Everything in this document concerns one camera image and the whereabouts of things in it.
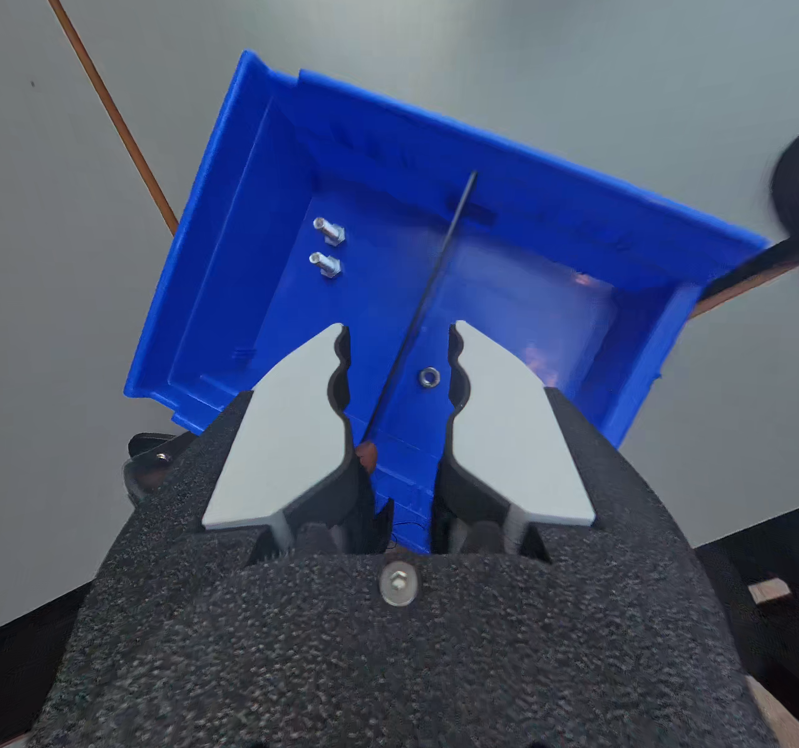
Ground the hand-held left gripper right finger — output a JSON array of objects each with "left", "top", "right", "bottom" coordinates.
[{"left": 444, "top": 320, "right": 597, "bottom": 527}]

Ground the black glossy bracket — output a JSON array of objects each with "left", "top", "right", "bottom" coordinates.
[{"left": 122, "top": 432, "right": 196, "bottom": 500}]

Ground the blue plastic bin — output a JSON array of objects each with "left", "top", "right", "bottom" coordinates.
[{"left": 123, "top": 50, "right": 772, "bottom": 555}]

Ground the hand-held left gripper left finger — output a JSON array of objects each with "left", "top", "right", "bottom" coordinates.
[{"left": 201, "top": 323, "right": 362, "bottom": 550}]

